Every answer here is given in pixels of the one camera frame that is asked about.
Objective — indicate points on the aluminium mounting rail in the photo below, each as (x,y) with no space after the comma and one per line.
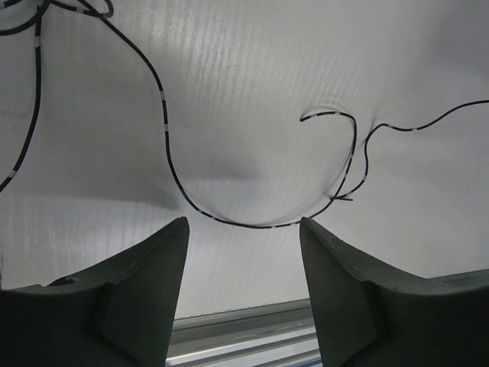
(228,336)

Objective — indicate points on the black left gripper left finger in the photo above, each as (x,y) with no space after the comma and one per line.
(118,312)

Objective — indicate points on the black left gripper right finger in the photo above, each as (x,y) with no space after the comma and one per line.
(369,313)

